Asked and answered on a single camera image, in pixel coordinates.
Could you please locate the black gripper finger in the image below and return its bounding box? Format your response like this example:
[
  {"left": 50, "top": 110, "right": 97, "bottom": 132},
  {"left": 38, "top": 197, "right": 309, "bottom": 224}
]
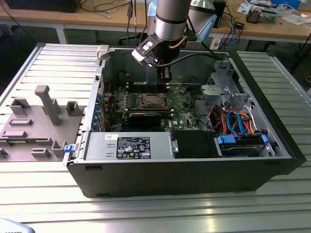
[
  {"left": 156, "top": 67, "right": 166, "bottom": 85},
  {"left": 165, "top": 67, "right": 173, "bottom": 86}
]

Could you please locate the copper CPU cooler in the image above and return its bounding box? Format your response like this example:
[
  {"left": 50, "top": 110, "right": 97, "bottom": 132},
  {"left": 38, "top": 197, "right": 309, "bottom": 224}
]
[{"left": 245, "top": 6, "right": 262, "bottom": 24}]

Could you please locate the green motherboard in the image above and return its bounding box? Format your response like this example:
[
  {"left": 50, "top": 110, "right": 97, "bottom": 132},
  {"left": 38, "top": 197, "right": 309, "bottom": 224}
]
[{"left": 103, "top": 83, "right": 212, "bottom": 133}]

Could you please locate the silver metal drive cage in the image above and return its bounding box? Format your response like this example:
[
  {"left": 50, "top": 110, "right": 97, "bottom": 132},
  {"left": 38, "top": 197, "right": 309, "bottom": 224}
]
[{"left": 200, "top": 59, "right": 252, "bottom": 109}]

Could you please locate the small white device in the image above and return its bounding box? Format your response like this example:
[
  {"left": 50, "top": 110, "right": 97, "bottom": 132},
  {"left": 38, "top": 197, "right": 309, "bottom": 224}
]
[{"left": 209, "top": 38, "right": 221, "bottom": 51}]

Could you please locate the pale blue teach pendant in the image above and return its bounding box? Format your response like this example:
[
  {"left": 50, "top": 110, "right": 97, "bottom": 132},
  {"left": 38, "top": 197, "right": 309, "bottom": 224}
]
[{"left": 198, "top": 14, "right": 217, "bottom": 41}]

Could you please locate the black graphics card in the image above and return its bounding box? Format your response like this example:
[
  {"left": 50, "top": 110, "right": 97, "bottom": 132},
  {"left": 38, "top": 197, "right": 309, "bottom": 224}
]
[{"left": 127, "top": 112, "right": 162, "bottom": 129}]

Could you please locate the grey plastic case latch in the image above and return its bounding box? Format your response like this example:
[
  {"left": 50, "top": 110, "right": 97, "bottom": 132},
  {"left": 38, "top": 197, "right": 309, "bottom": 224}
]
[{"left": 96, "top": 45, "right": 110, "bottom": 61}]

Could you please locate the black plastic shroud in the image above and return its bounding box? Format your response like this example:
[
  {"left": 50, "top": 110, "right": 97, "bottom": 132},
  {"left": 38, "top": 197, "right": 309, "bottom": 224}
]
[{"left": 171, "top": 130, "right": 217, "bottom": 159}]

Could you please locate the hard disk in blue carrier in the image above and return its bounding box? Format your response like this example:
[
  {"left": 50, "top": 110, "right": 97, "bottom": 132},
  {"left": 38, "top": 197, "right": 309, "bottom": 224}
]
[{"left": 215, "top": 134, "right": 269, "bottom": 158}]

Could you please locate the white paper sheet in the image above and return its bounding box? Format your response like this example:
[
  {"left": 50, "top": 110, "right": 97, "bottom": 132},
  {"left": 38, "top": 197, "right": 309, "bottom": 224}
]
[
  {"left": 237, "top": 1, "right": 255, "bottom": 14},
  {"left": 283, "top": 13, "right": 311, "bottom": 25}
]

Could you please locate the grey power supply unit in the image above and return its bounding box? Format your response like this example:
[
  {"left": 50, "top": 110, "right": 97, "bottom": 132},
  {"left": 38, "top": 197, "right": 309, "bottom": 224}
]
[{"left": 84, "top": 132, "right": 174, "bottom": 161}]

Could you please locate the black PC case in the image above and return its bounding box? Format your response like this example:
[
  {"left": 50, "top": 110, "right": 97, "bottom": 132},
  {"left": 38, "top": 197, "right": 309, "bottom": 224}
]
[{"left": 62, "top": 45, "right": 307, "bottom": 199}]

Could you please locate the grey metal box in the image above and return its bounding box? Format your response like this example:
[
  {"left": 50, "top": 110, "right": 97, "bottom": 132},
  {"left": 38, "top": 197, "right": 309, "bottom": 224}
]
[{"left": 261, "top": 9, "right": 278, "bottom": 24}]

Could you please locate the blue cardboard box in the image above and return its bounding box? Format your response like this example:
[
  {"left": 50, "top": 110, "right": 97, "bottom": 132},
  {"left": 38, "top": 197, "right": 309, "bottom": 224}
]
[{"left": 271, "top": 0, "right": 302, "bottom": 8}]

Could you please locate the grey parts rack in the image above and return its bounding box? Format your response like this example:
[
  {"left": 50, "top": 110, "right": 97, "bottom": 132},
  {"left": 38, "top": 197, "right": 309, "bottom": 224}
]
[{"left": 0, "top": 84, "right": 86, "bottom": 162}]

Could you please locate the large black box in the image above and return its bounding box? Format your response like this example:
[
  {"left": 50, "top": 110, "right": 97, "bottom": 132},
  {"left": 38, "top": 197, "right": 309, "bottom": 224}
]
[{"left": 4, "top": 0, "right": 79, "bottom": 14}]

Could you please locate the white rounded device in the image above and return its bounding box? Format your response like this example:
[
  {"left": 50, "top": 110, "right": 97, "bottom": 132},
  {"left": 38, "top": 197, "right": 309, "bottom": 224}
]
[{"left": 0, "top": 217, "right": 34, "bottom": 233}]

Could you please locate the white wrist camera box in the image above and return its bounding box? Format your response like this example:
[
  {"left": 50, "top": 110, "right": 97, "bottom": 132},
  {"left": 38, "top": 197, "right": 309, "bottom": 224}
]
[{"left": 132, "top": 40, "right": 159, "bottom": 68}]

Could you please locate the black camera cable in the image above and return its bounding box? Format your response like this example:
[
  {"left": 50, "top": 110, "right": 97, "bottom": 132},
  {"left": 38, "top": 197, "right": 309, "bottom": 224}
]
[{"left": 155, "top": 52, "right": 230, "bottom": 67}]

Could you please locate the red wire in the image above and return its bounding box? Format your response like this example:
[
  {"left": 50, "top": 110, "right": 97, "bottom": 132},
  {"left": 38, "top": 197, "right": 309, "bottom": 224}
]
[{"left": 209, "top": 108, "right": 228, "bottom": 131}]

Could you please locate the blue wire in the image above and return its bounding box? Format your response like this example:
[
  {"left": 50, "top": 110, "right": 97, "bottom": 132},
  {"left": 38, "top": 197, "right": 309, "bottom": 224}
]
[{"left": 225, "top": 110, "right": 248, "bottom": 137}]

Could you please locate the orange wire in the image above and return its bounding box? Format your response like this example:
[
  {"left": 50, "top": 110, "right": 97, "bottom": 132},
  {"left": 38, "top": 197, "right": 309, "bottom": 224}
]
[{"left": 238, "top": 111, "right": 256, "bottom": 135}]

